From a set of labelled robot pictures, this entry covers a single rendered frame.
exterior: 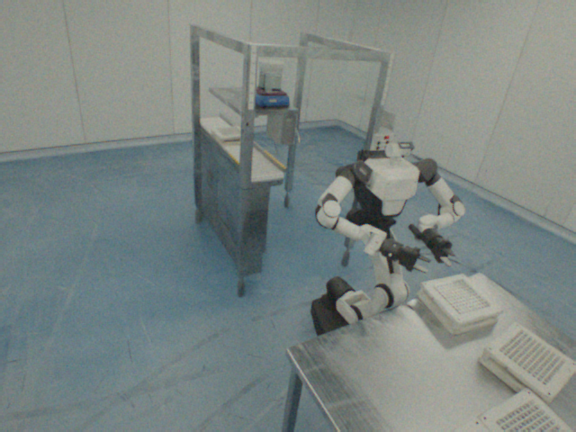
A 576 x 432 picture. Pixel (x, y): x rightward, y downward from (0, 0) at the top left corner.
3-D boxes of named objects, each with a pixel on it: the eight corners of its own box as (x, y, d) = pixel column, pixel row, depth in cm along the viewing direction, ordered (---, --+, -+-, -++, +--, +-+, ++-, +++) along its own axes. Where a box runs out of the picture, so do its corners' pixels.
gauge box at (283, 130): (294, 144, 239) (298, 113, 229) (280, 145, 234) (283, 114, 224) (279, 133, 255) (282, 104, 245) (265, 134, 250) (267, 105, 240)
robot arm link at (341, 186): (314, 202, 163) (341, 171, 173) (306, 213, 174) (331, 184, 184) (334, 220, 162) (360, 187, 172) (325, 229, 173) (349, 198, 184)
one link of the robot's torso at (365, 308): (339, 311, 237) (377, 282, 200) (363, 301, 247) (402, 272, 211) (350, 333, 231) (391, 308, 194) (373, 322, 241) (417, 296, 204)
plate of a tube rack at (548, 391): (577, 368, 126) (580, 364, 125) (549, 403, 113) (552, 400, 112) (513, 324, 143) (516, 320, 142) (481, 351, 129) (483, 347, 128)
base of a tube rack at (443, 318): (497, 322, 150) (499, 319, 148) (453, 336, 141) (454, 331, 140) (458, 284, 169) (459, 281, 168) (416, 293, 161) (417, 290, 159)
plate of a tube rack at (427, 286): (501, 314, 147) (504, 310, 146) (456, 327, 139) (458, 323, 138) (462, 276, 167) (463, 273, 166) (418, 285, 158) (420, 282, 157)
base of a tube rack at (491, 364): (571, 377, 128) (573, 373, 127) (542, 412, 115) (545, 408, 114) (508, 333, 145) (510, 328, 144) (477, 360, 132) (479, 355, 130)
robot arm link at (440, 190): (451, 211, 208) (428, 181, 207) (470, 206, 197) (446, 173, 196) (442, 223, 202) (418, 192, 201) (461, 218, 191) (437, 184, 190)
